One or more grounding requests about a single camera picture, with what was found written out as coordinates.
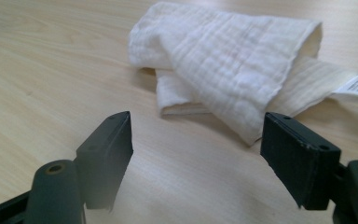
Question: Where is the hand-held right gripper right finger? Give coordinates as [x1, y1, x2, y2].
[259, 111, 342, 211]

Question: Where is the white cloth with label tag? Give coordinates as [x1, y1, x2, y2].
[128, 1, 358, 147]

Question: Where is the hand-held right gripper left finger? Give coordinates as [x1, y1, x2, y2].
[75, 110, 134, 213]

